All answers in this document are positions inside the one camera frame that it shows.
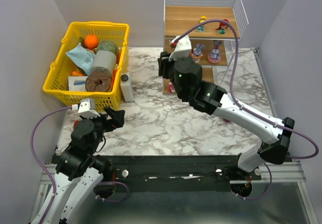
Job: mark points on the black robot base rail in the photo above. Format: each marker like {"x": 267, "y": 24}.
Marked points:
{"x": 176, "y": 174}

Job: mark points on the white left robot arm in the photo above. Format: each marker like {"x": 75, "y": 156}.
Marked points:
{"x": 78, "y": 171}

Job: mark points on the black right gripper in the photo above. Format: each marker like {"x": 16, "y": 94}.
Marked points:
{"x": 163, "y": 64}

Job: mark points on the purple bunny cupcake toy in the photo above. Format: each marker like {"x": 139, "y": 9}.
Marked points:
{"x": 197, "y": 52}

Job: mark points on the small yellow blue toy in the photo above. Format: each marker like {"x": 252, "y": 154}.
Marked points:
{"x": 202, "y": 19}

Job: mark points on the white wire wooden shelf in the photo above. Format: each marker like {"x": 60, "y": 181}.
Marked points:
{"x": 181, "y": 15}

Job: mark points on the white box in basket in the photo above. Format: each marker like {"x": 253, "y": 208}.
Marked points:
{"x": 77, "y": 84}

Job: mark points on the red hair mermaid toy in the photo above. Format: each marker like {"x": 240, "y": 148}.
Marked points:
{"x": 221, "y": 29}

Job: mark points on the light blue snack bag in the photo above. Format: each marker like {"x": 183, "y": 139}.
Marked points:
{"x": 82, "y": 58}

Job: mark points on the green round melon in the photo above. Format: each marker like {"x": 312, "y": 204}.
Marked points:
{"x": 108, "y": 45}

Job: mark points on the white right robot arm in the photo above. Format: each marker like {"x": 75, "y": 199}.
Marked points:
{"x": 203, "y": 96}

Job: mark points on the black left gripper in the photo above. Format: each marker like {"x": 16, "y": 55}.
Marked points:
{"x": 108, "y": 121}

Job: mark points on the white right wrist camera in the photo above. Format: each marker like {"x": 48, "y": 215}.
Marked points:
{"x": 182, "y": 48}

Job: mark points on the orange fruit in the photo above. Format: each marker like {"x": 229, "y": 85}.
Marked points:
{"x": 91, "y": 41}

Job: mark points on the grey brown cylinder roll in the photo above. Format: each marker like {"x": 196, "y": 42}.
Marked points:
{"x": 102, "y": 69}

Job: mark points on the purple bunny pink donut toy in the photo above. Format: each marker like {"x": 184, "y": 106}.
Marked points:
{"x": 214, "y": 57}

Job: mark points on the pink bear toy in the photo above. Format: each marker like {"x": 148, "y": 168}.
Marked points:
{"x": 171, "y": 88}

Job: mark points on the white bottle black cap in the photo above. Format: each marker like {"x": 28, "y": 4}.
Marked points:
{"x": 126, "y": 87}

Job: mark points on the yellow plastic basket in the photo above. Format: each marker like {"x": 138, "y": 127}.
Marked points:
{"x": 56, "y": 82}

